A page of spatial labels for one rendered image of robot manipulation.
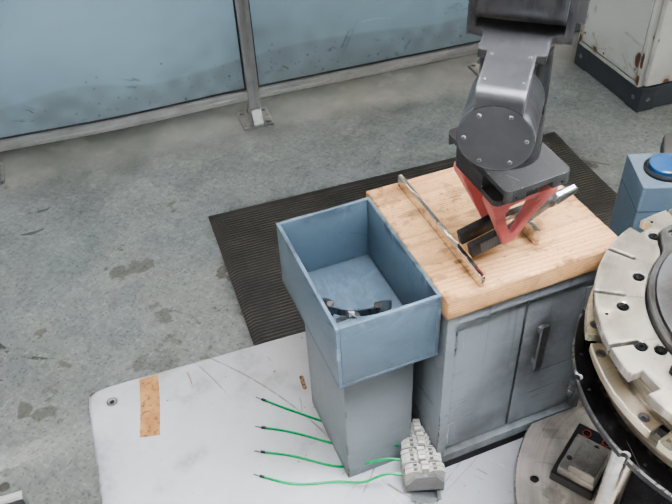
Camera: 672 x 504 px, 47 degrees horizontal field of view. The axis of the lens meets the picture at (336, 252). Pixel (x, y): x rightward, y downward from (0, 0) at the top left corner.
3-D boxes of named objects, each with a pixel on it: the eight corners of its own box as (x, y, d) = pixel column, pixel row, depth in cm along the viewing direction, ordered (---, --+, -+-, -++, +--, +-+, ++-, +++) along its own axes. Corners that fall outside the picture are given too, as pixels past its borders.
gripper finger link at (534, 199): (489, 267, 71) (496, 190, 64) (451, 222, 76) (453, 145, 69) (551, 244, 73) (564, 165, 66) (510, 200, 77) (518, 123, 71)
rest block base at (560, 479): (618, 450, 89) (621, 442, 88) (590, 501, 84) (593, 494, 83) (577, 429, 91) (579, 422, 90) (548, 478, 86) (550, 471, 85)
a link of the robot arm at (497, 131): (599, -47, 55) (480, -57, 57) (585, 31, 48) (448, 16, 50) (570, 94, 64) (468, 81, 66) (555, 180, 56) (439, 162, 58)
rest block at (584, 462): (611, 456, 86) (615, 445, 85) (592, 492, 83) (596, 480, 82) (576, 438, 88) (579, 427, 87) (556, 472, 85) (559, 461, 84)
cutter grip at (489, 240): (472, 258, 73) (470, 248, 72) (468, 253, 74) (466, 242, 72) (508, 240, 73) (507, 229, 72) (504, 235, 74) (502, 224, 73)
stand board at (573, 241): (446, 321, 72) (448, 303, 71) (365, 208, 86) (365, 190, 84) (622, 261, 77) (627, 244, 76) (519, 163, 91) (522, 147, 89)
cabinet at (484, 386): (435, 472, 90) (448, 319, 72) (370, 361, 103) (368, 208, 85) (575, 417, 95) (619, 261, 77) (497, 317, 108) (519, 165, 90)
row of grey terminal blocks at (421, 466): (446, 501, 87) (448, 480, 84) (404, 504, 87) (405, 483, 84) (433, 428, 94) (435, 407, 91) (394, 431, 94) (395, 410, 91)
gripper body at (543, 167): (505, 210, 64) (512, 138, 59) (445, 146, 71) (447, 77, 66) (570, 186, 66) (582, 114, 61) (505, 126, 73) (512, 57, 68)
